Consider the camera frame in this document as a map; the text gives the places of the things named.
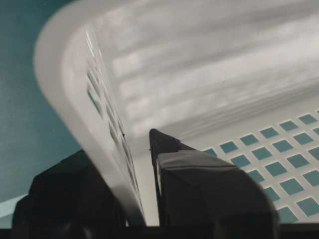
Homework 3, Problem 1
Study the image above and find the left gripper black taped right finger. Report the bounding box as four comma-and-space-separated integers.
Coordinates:
149, 129, 279, 239

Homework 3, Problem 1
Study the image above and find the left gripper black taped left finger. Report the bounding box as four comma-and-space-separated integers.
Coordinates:
11, 150, 126, 239

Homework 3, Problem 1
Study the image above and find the white plastic perforated basket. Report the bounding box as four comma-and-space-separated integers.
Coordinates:
33, 0, 319, 226

